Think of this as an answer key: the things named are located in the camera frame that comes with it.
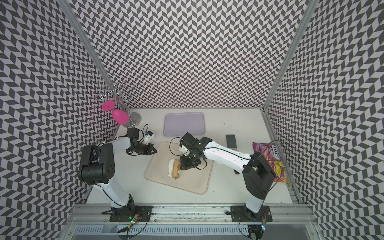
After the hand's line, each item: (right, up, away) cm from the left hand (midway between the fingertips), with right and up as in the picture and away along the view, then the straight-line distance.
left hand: (154, 152), depth 95 cm
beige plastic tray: (+3, -2, -3) cm, 5 cm away
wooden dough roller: (+16, -7, -11) cm, 20 cm away
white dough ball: (+12, -7, -9) cm, 17 cm away
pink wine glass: (-24, +25, +3) cm, 34 cm away
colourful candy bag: (+74, +1, -3) cm, 74 cm away
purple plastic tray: (+14, +18, +13) cm, 26 cm away
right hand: (+22, -6, -17) cm, 28 cm away
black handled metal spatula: (+52, +5, +9) cm, 53 cm away
